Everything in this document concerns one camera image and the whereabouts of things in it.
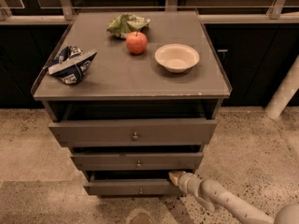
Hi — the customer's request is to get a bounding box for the grey bottom drawer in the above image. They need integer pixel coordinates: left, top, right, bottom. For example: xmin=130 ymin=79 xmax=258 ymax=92
xmin=84 ymin=170 xmax=181 ymax=196

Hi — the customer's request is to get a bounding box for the grey top drawer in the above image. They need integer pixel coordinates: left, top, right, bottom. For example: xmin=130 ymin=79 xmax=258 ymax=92
xmin=50 ymin=119 xmax=217 ymax=147

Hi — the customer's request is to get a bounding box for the grey drawer cabinet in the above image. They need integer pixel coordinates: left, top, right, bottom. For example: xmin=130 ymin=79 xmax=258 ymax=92
xmin=30 ymin=10 xmax=233 ymax=192

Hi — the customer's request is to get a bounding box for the grey middle drawer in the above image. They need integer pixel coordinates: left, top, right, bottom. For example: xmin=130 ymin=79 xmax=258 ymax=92
xmin=71 ymin=152 xmax=203 ymax=171

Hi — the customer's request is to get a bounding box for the red apple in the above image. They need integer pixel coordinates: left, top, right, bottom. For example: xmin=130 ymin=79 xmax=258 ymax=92
xmin=126 ymin=32 xmax=148 ymax=55

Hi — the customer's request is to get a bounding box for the grey drawer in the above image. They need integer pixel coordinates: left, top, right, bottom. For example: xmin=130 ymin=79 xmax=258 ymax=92
xmin=50 ymin=119 xmax=217 ymax=147
xmin=84 ymin=170 xmax=181 ymax=196
xmin=71 ymin=152 xmax=203 ymax=171

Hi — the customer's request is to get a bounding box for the white pillar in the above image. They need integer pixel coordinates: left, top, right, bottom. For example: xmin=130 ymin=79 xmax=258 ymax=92
xmin=265 ymin=55 xmax=299 ymax=119

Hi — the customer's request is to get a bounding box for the blue chip bag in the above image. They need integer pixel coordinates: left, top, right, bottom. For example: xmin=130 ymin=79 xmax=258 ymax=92
xmin=47 ymin=46 xmax=97 ymax=85

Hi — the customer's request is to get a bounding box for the metal window railing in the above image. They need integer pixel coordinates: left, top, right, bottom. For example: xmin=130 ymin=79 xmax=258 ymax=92
xmin=0 ymin=0 xmax=299 ymax=25

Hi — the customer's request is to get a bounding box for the green chip bag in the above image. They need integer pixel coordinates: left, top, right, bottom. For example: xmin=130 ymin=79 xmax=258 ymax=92
xmin=107 ymin=13 xmax=150 ymax=39

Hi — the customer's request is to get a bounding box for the white bowl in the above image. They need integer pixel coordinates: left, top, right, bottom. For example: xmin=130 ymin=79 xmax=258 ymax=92
xmin=155 ymin=44 xmax=200 ymax=73

